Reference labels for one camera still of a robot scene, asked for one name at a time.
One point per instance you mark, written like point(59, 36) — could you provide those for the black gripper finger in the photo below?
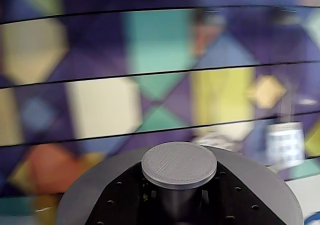
point(117, 200)
point(237, 200)

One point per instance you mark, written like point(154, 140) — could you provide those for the grey round robot wrist mount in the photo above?
point(178, 165)

